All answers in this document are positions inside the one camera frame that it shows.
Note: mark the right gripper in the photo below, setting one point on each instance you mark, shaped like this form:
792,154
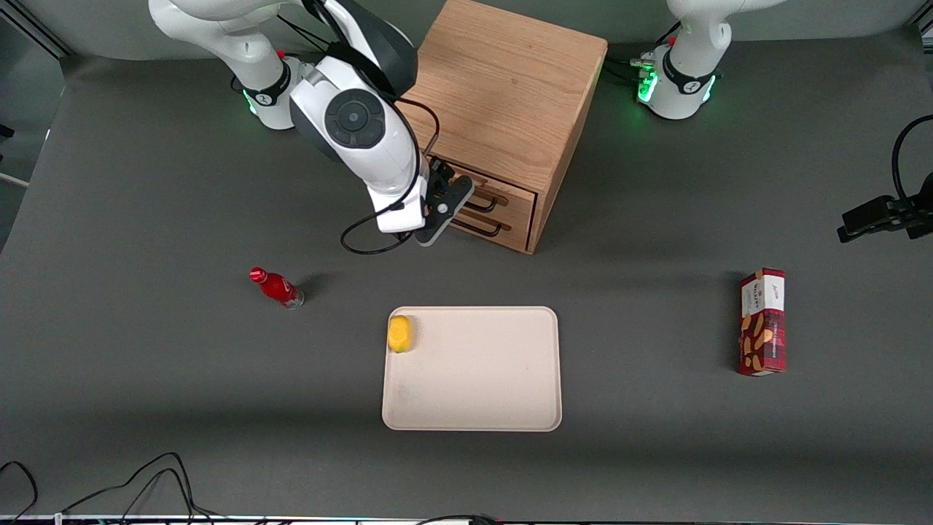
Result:
438,175

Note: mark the wooden drawer with notch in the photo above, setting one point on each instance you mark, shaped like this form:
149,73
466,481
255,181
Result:
514,195

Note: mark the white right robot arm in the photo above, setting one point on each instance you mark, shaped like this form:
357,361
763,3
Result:
383,164

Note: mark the wooden drawer without notch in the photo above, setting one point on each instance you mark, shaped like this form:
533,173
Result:
514,230

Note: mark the wooden drawer cabinet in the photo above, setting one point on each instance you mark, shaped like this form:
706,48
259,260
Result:
510,87

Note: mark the yellow lemon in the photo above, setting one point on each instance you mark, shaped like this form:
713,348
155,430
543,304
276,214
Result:
400,334

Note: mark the beige plastic tray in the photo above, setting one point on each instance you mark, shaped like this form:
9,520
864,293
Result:
481,372

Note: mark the small red bottle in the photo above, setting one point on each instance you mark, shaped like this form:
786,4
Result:
277,289

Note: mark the red cookie box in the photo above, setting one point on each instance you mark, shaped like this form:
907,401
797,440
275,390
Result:
762,328

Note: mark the dark metal frame bar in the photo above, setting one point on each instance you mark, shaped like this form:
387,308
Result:
36,33

